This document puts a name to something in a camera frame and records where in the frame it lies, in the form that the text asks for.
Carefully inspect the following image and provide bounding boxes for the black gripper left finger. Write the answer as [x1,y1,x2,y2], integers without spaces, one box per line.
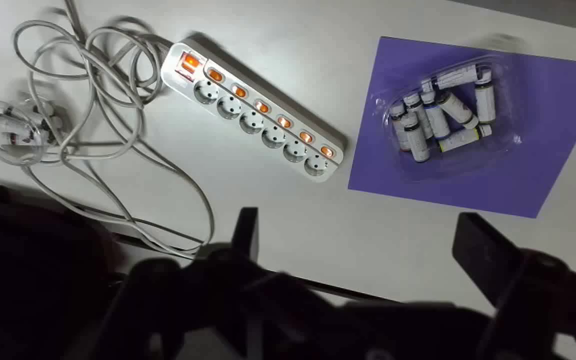
[231,207,262,264]

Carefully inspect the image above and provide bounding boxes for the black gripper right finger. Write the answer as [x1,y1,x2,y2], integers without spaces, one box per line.
[451,211,532,316]

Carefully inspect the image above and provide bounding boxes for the white power strip orange switches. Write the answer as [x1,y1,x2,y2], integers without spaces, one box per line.
[161,36,351,184]

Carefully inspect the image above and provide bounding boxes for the white tube black cap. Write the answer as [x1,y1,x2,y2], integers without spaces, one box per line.
[473,69,499,127]
[432,65,481,92]
[400,92,432,165]
[425,102,453,143]
[436,123,494,156]
[389,101,415,153]
[436,90,481,130]

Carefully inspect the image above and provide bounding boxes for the purple paper sheet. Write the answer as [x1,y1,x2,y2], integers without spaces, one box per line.
[346,35,576,220]

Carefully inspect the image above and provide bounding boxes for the clear plastic container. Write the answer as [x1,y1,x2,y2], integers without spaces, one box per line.
[374,55,525,176]

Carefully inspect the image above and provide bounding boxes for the white power plug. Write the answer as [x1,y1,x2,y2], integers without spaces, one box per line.
[0,98,70,166]

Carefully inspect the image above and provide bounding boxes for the grey power strip cable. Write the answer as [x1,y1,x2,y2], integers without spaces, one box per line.
[13,0,219,261]

